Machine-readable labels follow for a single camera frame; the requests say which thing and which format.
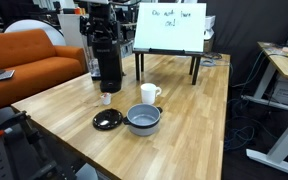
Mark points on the grey box under desk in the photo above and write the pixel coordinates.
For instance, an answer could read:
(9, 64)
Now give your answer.
(287, 91)

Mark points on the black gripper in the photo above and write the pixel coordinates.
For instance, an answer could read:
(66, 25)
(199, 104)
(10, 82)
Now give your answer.
(100, 20)

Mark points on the black pot lid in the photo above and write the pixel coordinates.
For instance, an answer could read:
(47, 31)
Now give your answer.
(107, 120)

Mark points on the brown cardboard box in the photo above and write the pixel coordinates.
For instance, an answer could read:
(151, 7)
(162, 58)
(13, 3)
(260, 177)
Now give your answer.
(208, 45)

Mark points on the coffee pod with foil top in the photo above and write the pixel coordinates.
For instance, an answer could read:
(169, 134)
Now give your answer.
(106, 99)

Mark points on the white box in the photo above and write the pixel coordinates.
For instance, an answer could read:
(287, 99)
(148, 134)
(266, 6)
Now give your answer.
(210, 21)

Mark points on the white ceramic mug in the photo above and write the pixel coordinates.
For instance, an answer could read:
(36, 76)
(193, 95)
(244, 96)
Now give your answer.
(148, 93)

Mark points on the white cabinet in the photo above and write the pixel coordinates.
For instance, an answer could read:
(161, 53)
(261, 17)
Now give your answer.
(70, 30)

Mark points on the small orange container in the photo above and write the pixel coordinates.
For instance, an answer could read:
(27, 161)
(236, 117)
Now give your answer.
(79, 11)

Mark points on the black coffee machine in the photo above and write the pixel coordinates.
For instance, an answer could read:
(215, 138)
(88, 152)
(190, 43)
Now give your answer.
(109, 63)

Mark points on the black whiteboard stand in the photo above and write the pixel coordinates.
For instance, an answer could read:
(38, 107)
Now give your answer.
(165, 52)

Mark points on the wooden desk with white legs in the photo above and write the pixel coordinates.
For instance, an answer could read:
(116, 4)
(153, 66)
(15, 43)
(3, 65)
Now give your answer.
(280, 63)

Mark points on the orange sofa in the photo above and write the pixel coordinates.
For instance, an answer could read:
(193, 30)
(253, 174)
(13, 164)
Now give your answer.
(34, 66)

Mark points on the white round panel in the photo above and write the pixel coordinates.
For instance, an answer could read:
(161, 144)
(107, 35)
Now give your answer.
(34, 25)

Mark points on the black metal rig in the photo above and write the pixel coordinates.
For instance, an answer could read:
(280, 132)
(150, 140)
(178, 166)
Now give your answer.
(4, 156)

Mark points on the grey tablet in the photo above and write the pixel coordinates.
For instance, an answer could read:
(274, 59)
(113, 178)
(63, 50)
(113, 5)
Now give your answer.
(0, 76)

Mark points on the white whiteboard with writing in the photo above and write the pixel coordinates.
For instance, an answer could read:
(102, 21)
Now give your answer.
(170, 36)

